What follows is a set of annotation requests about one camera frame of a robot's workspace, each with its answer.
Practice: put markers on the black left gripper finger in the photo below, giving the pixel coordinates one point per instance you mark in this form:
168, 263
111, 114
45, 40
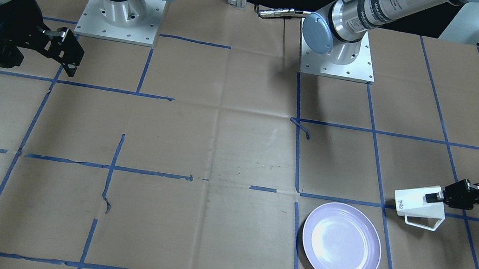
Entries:
456, 198
463, 188

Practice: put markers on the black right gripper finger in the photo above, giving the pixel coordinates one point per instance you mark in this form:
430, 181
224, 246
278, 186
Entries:
64, 48

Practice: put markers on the white faceted cup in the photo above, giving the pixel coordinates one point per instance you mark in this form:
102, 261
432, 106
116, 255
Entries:
421, 207

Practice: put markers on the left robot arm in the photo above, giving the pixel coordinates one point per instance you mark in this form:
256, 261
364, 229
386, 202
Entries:
340, 27

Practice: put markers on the lavender plate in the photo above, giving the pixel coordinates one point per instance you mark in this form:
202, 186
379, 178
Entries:
339, 236

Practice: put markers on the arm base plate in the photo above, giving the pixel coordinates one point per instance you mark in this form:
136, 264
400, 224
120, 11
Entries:
133, 21
352, 62

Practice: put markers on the silver cable connector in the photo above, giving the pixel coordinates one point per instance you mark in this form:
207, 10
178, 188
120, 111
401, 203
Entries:
281, 13

